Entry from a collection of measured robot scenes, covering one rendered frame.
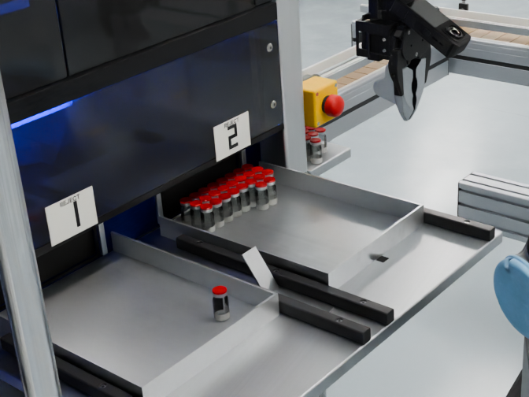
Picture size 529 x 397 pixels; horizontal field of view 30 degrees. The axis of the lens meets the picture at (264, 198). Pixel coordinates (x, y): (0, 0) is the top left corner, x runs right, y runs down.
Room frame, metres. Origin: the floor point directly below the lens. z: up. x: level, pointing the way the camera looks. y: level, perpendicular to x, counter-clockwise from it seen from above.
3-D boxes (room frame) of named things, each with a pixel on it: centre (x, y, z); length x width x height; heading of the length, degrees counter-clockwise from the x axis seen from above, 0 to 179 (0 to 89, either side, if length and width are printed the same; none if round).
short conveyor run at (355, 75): (2.01, -0.18, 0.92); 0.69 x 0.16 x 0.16; 138
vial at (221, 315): (1.17, 0.07, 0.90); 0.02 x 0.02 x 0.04
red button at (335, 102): (1.68, -0.13, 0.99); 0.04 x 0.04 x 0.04; 48
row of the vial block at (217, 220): (1.50, 0.04, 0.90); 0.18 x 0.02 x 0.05; 139
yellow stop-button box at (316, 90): (1.71, -0.10, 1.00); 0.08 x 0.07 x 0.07; 48
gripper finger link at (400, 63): (1.34, -0.21, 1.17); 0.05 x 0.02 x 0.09; 138
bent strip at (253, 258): (1.21, -0.02, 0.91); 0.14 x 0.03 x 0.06; 49
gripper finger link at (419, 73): (1.38, -0.22, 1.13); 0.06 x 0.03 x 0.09; 48
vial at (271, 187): (1.52, -0.01, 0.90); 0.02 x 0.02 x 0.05
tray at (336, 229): (1.42, -0.04, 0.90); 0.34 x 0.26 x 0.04; 49
